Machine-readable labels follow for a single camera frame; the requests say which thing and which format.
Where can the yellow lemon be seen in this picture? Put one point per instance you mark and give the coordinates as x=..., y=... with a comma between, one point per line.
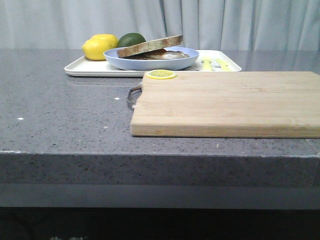
x=112, y=39
x=94, y=49

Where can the wooden cutting board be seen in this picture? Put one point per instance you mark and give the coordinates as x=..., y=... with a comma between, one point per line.
x=232, y=104

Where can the green lime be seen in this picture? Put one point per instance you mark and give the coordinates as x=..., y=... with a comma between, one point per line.
x=130, y=39

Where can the lemon slice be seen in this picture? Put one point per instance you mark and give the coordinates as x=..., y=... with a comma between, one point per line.
x=161, y=74

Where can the front yellow lemon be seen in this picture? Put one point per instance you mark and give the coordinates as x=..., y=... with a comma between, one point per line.
x=94, y=49

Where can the light blue plate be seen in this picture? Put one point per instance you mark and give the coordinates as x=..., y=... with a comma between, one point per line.
x=145, y=65

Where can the yellow plastic fork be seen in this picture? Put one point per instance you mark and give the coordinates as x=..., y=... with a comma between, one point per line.
x=206, y=64

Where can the fried egg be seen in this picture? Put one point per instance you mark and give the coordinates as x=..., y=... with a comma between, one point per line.
x=172, y=55

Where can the metal cutting board handle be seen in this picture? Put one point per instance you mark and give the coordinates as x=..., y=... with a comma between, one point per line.
x=133, y=95

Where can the white curtain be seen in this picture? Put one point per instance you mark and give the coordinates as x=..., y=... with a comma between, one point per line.
x=259, y=25

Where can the bread slice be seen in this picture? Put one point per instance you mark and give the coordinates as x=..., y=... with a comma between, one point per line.
x=142, y=57
x=149, y=46

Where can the yellow plastic knife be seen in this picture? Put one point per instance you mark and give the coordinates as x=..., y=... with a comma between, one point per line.
x=224, y=65

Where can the rear yellow lemon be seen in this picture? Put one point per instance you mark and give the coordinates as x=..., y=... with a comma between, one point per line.
x=112, y=39

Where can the white tray with bear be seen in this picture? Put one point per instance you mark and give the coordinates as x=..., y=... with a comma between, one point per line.
x=82, y=67

